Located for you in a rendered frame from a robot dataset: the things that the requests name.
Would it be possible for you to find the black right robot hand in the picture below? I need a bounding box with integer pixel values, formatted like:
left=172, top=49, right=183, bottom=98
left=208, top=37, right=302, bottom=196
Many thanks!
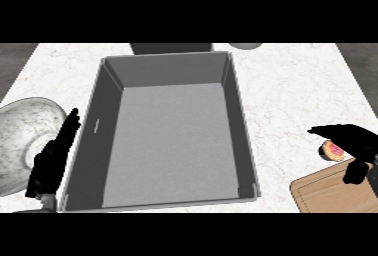
left=305, top=123, right=378, bottom=186

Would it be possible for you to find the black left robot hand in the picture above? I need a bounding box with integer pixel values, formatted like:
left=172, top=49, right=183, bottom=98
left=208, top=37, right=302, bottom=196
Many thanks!
left=23, top=107, right=82, bottom=199

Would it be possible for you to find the wooden cutting board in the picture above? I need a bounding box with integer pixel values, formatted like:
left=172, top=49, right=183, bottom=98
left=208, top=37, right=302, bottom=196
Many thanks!
left=288, top=157, right=378, bottom=214

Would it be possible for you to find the grey open box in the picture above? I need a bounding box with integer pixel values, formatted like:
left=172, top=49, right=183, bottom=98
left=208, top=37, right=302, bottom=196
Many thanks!
left=56, top=50, right=263, bottom=213

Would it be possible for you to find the white marbled bowl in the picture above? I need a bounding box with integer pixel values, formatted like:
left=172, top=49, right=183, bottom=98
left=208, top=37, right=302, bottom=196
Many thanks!
left=0, top=96, right=68, bottom=198

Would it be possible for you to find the pale grey round object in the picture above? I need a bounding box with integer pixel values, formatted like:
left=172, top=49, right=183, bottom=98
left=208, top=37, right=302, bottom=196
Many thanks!
left=227, top=43, right=264, bottom=51

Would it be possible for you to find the dark grey rectangular object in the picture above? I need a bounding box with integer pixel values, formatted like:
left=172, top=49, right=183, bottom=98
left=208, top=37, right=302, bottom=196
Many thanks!
left=128, top=43, right=215, bottom=56

